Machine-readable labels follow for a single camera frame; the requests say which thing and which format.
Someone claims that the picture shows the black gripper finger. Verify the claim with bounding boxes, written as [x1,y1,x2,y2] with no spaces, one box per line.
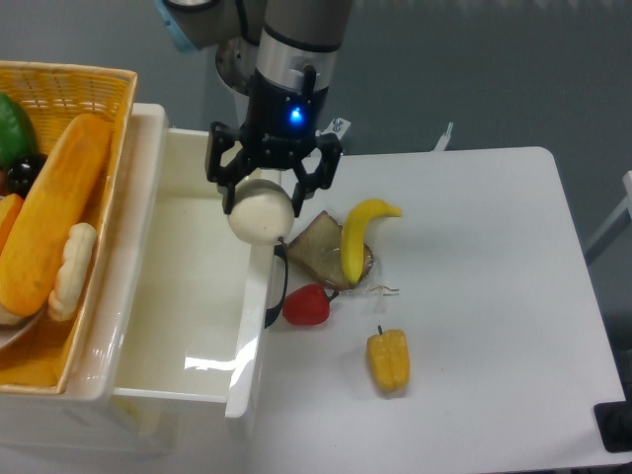
[205,120,258,215]
[290,132,343,217]

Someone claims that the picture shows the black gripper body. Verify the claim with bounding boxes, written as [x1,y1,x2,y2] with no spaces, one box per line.
[241,68,328,169]

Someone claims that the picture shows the pale white pear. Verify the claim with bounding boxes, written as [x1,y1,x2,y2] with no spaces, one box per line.
[228,179,294,246]

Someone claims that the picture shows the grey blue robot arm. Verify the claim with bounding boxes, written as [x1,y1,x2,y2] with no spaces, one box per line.
[155,1,352,213]

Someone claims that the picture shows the white open upper drawer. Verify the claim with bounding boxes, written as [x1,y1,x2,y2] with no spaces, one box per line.
[116,129,274,422]

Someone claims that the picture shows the white drawer cabinet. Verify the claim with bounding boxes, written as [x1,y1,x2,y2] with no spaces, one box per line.
[1,103,168,451]

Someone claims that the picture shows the yellow banana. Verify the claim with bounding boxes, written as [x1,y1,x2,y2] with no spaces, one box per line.
[340,198,403,284]

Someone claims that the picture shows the brown bread slice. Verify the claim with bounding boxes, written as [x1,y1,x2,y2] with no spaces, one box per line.
[284,210,356,292]

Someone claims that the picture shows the clear plastic wrapper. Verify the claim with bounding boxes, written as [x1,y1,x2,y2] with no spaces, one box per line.
[342,261,401,315]

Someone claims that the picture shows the red bell pepper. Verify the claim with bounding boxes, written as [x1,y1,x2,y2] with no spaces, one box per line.
[282,284,340,326]

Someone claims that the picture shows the orange baguette loaf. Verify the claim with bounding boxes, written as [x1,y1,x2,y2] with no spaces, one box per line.
[1,114,112,325]

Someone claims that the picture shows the yellow wicker basket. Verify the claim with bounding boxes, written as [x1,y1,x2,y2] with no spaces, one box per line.
[1,61,137,395]

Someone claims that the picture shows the black grape cluster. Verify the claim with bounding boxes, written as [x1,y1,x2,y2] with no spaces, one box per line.
[6,153,47,198]

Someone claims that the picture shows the green pepper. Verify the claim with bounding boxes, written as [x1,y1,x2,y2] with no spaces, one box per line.
[0,93,39,169]

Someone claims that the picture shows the white braided bread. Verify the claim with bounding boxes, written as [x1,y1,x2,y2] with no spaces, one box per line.
[47,222,97,322]

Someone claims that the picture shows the yellow bell pepper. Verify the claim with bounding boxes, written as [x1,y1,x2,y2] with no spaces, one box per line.
[366,325,410,393]

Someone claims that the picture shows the orange fruit piece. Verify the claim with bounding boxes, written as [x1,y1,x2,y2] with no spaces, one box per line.
[0,194,24,250]

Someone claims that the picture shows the metal plate in basket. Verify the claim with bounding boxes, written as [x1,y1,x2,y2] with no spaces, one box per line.
[0,306,46,350]

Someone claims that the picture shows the black device at corner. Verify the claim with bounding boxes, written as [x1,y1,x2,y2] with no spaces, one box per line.
[593,401,631,453]

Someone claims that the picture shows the white table bracket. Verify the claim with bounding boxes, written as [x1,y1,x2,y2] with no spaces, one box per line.
[316,117,352,144]
[434,121,454,152]

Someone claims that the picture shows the white table bracket right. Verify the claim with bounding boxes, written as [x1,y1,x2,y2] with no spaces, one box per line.
[434,121,454,152]

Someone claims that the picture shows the black drawer handle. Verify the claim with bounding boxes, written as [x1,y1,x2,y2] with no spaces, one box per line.
[264,241,289,329]

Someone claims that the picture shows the white frame at right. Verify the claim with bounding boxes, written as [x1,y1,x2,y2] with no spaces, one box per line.
[584,171,631,266]

